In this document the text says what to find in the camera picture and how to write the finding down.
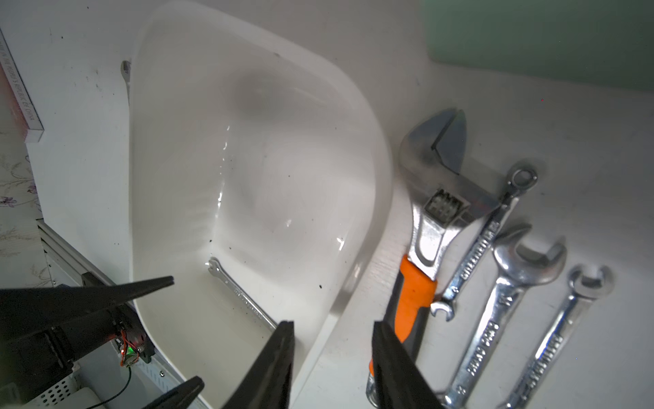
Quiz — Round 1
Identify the silver end wrench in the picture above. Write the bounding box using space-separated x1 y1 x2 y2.
437 224 567 408

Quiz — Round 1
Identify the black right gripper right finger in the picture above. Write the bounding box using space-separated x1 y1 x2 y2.
371 321 443 409

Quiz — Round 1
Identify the red white card box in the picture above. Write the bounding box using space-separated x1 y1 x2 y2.
1 32 44 143

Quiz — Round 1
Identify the green desk file organizer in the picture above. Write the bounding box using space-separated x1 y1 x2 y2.
419 0 653 91

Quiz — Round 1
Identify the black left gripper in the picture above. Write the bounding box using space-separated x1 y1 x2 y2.
1 276 175 408

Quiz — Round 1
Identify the silver wrench crosswise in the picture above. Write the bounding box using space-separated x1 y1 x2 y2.
430 163 539 321

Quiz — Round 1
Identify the orange handled adjustable wrench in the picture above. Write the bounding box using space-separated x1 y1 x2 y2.
365 106 501 408

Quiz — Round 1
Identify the white plastic storage tray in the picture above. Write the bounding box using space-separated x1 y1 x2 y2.
129 1 393 408

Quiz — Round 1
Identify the thin silver wrench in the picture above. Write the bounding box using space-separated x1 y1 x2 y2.
498 266 615 408

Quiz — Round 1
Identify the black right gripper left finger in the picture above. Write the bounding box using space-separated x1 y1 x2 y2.
223 321 296 409

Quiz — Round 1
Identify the aluminium rail frame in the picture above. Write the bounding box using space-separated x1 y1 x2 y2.
37 219 206 408

